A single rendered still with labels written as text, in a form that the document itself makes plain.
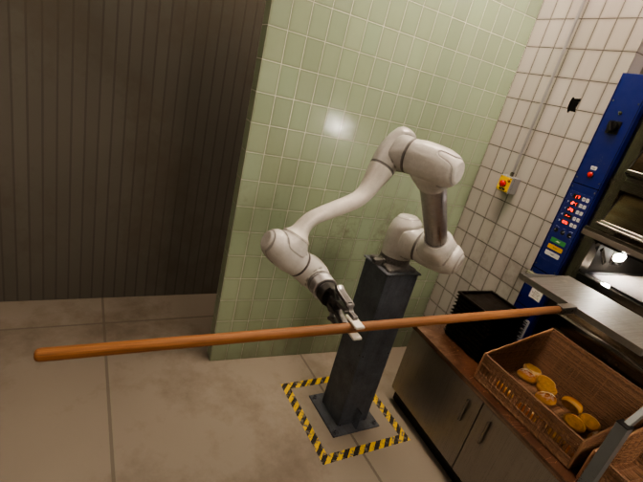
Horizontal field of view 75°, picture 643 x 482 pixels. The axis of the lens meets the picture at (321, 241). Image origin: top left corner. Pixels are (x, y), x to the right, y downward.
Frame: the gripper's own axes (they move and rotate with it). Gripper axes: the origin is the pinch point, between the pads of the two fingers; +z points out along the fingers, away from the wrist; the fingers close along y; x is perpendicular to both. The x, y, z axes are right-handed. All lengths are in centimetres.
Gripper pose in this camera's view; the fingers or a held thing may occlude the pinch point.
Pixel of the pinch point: (353, 327)
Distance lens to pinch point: 125.9
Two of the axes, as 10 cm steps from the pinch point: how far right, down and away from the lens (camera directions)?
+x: -9.0, -0.1, -4.4
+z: 3.9, 4.3, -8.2
